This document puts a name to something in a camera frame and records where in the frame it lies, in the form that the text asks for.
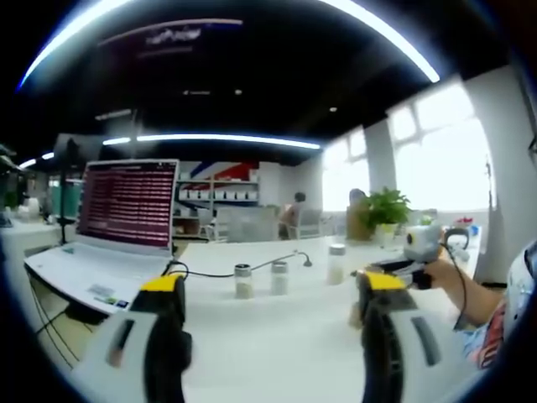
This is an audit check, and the potted green plant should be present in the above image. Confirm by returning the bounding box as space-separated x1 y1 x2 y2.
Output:
356 186 414 247

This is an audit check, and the black white penguin toy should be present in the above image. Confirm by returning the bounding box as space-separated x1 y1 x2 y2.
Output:
443 228 472 258

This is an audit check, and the row of white storage bins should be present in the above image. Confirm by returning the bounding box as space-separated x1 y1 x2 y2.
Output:
184 189 258 202

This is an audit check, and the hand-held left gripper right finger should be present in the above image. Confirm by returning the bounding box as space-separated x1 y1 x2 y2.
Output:
356 270 479 403

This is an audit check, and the brown paper bag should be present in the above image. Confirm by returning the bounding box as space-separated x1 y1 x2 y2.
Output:
346 188 374 241

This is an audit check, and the white metal shelf rack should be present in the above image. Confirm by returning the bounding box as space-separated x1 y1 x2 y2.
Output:
174 167 260 240

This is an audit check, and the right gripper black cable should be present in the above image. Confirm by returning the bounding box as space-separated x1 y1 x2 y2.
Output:
448 245 469 332

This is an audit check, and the small green office plant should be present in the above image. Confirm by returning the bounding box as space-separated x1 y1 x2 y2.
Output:
2 191 22 213

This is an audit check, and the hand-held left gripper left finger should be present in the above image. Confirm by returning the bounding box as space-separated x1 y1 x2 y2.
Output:
70 275 188 403

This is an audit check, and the teal panel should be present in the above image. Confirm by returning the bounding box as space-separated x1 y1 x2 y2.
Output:
48 178 85 219

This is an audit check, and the small glass seasoning bottle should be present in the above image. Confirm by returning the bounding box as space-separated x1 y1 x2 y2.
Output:
233 263 255 300
270 260 289 296

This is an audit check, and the large bright window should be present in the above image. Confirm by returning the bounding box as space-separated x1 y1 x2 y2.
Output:
321 125 373 211
385 77 498 213

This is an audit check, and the white ceiling air conditioner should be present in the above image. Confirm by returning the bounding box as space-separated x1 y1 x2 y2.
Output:
94 107 136 122

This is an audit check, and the grey mesh chair back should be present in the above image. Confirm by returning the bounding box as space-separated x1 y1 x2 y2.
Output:
216 205 280 243

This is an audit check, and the white laptop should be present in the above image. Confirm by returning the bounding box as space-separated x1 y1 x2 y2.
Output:
23 157 181 317

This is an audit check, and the white plastic jug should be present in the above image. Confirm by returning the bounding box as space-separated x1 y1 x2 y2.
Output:
20 196 43 219

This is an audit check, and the white office desk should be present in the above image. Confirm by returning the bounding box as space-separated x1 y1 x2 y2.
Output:
0 217 64 253

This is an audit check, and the small dark monitor on pole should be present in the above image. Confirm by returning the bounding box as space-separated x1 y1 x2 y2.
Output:
52 133 106 247

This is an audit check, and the person's right hand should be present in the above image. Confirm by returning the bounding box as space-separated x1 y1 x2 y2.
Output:
430 246 466 291

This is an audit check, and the white office chair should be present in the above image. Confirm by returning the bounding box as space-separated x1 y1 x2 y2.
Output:
300 208 326 239

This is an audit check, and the black power cable with plug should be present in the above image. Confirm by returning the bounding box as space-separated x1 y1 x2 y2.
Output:
165 249 315 280

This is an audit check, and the tall glass seasoning bottle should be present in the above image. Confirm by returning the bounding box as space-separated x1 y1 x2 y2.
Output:
326 243 347 286
348 268 368 331

